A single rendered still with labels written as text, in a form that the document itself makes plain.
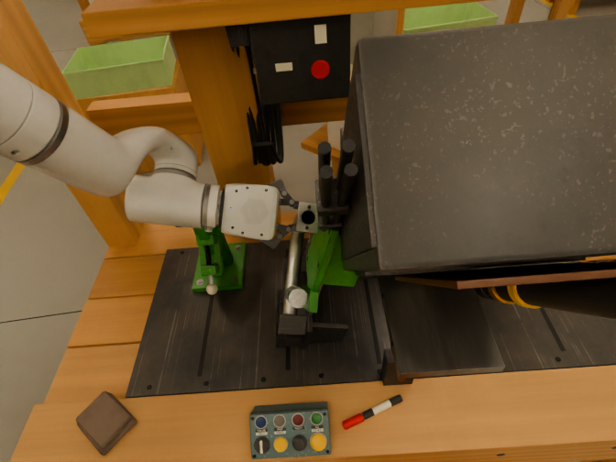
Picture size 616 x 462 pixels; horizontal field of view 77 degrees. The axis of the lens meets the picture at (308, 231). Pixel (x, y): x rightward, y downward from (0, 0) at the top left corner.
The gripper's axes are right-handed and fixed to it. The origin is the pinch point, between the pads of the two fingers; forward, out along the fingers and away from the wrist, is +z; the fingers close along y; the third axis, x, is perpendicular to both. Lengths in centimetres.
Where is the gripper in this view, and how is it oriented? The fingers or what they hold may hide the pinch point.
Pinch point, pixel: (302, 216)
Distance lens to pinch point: 74.8
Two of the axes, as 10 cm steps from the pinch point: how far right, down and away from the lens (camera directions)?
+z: 9.8, 1.0, 1.7
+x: -1.6, -0.3, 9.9
